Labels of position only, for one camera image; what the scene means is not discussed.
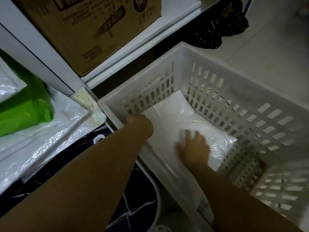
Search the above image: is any pile of white mailers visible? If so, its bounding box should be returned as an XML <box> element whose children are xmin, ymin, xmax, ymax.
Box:
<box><xmin>0</xmin><ymin>58</ymin><xmax>107</xmax><ymax>195</ymax></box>

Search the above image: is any black plastic bag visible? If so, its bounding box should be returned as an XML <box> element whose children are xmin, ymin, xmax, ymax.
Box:
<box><xmin>193</xmin><ymin>0</ymin><xmax>249</xmax><ymax>49</ymax></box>

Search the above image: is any person's left forearm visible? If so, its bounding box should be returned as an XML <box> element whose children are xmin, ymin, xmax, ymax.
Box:
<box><xmin>0</xmin><ymin>132</ymin><xmax>153</xmax><ymax>232</ymax></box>

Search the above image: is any white mailer with red text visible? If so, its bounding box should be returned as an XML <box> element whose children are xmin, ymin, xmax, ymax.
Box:
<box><xmin>0</xmin><ymin>58</ymin><xmax>27</xmax><ymax>104</ymax></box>

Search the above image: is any black marble lap table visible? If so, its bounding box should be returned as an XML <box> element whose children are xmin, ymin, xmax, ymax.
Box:
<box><xmin>0</xmin><ymin>118</ymin><xmax>161</xmax><ymax>232</ymax></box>

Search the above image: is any cardboard box with black print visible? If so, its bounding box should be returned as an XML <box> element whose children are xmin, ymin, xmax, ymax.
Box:
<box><xmin>9</xmin><ymin>0</ymin><xmax>162</xmax><ymax>77</ymax></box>

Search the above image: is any white plastic basket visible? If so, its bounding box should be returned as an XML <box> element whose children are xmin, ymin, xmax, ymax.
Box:
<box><xmin>98</xmin><ymin>42</ymin><xmax>309</xmax><ymax>232</ymax></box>

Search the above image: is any white metal shelf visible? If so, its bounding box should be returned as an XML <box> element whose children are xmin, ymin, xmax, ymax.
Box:
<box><xmin>0</xmin><ymin>0</ymin><xmax>225</xmax><ymax>111</ymax></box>

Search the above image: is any green poly mailer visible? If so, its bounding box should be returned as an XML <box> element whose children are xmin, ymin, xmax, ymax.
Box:
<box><xmin>0</xmin><ymin>49</ymin><xmax>54</xmax><ymax>138</ymax></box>

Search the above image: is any person's right forearm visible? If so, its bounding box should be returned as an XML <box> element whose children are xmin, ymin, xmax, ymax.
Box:
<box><xmin>193</xmin><ymin>164</ymin><xmax>302</xmax><ymax>232</ymax></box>

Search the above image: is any large white bubble mailer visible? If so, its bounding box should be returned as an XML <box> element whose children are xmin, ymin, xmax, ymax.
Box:
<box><xmin>141</xmin><ymin>89</ymin><xmax>238</xmax><ymax>172</ymax></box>

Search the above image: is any person's left hand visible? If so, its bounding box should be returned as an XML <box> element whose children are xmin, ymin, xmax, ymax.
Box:
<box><xmin>126</xmin><ymin>114</ymin><xmax>154</xmax><ymax>140</ymax></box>

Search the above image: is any person's right hand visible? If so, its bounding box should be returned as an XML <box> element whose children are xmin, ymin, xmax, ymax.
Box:
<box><xmin>177</xmin><ymin>130</ymin><xmax>211</xmax><ymax>167</ymax></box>

